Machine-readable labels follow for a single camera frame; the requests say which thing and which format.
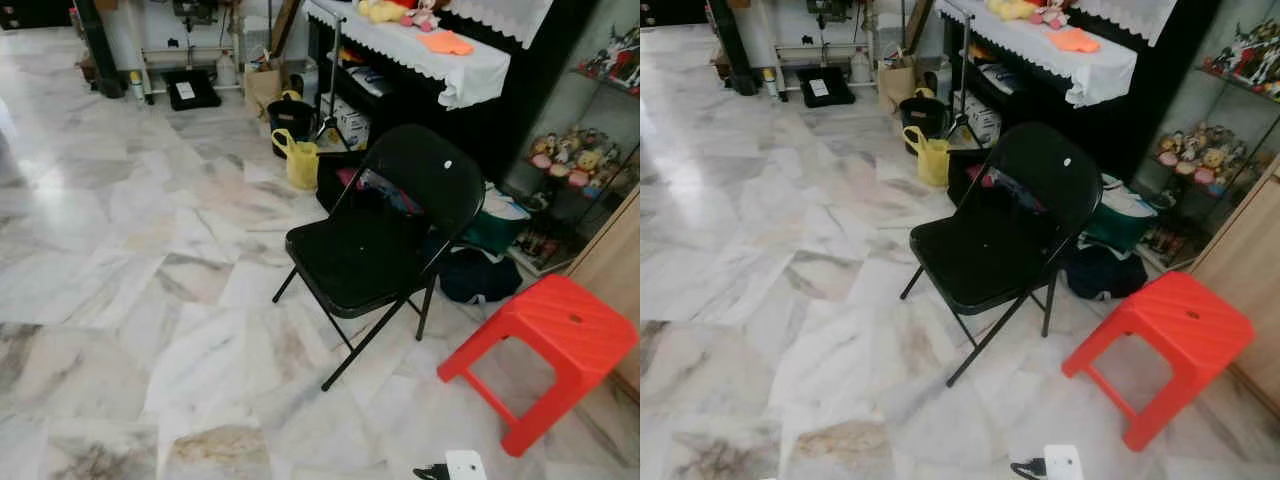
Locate red plastic stool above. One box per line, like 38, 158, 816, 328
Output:
1062, 271, 1255, 453
437, 275, 641, 458

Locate dark navy bag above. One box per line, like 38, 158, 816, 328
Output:
438, 248, 524, 306
1065, 245, 1150, 302

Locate black folding chair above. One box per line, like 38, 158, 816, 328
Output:
900, 122, 1105, 388
272, 124, 487, 392

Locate green bag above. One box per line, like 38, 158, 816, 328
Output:
1085, 175, 1160, 252
462, 185, 532, 254

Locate pink patterned bag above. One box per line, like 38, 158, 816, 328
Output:
965, 165, 1047, 214
335, 165, 427, 217

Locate yellow plastic watering can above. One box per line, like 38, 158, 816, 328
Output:
272, 128, 320, 191
903, 125, 951, 189

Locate cluster of plush figurines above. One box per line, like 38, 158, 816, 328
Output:
528, 128, 623, 193
1157, 123, 1253, 193

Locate white cardboard box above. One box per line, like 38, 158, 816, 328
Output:
320, 95, 372, 151
955, 90, 1004, 147

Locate black bucket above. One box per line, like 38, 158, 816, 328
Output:
898, 88, 951, 156
267, 92, 319, 158

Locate glass display cabinet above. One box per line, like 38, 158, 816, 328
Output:
505, 0, 641, 277
1135, 0, 1280, 272

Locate brown paper bag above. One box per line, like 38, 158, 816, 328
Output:
878, 55, 920, 117
245, 60, 287, 122

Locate black tripod stand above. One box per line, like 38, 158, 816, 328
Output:
945, 10, 988, 147
310, 15, 353, 151

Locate white lace-edged piano cloth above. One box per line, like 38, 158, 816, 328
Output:
304, 0, 512, 110
935, 0, 1140, 108

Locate orange cloth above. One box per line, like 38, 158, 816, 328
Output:
418, 30, 476, 57
1048, 28, 1102, 55

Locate black floor scale white label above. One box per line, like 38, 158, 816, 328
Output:
162, 68, 223, 111
795, 66, 858, 109

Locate red and white toy figures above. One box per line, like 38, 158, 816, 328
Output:
1205, 20, 1280, 101
580, 28, 641, 93

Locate yellow plush toy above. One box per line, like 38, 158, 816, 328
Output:
358, 0, 412, 25
987, 0, 1041, 23

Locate white lace runner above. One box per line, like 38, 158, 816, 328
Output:
1074, 0, 1180, 48
440, 0, 555, 50

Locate white sewing machine table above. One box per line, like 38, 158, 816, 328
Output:
130, 0, 247, 101
768, 0, 882, 101

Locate black pillar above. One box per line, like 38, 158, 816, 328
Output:
74, 0, 127, 100
705, 0, 760, 97

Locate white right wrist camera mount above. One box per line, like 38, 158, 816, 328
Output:
445, 450, 488, 480
1043, 445, 1086, 480

